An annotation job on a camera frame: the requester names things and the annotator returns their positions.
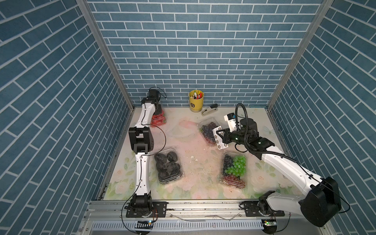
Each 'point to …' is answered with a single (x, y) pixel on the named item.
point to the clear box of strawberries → (158, 120)
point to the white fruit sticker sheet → (219, 140)
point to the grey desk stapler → (212, 108)
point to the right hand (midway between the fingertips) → (218, 132)
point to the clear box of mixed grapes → (234, 172)
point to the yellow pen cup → (196, 101)
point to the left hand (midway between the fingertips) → (157, 110)
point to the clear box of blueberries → (205, 128)
